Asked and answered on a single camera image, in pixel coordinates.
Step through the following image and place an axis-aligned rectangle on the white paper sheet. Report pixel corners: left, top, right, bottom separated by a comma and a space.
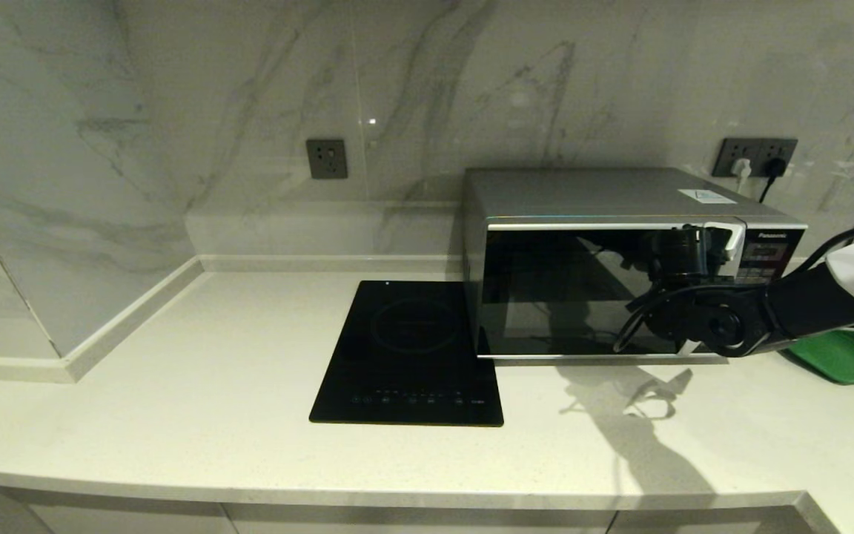
678, 188, 738, 205

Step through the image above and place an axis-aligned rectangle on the black glass microwave door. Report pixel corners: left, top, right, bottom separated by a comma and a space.
475, 222, 747, 360

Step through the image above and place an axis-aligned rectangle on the black induction cooktop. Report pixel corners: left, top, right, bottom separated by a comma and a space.
308, 280, 506, 428

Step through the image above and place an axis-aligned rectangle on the silver microwave oven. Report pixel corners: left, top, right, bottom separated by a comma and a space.
460, 167, 810, 364

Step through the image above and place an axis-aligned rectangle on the grey single wall socket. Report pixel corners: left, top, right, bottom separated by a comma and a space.
305, 138, 348, 180

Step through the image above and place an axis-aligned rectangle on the grey double wall socket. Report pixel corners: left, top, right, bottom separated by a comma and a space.
711, 137, 798, 179

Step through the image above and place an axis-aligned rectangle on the green tray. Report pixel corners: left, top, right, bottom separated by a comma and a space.
783, 330, 854, 385

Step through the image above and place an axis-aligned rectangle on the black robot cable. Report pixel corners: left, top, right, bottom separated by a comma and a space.
611, 284, 702, 355

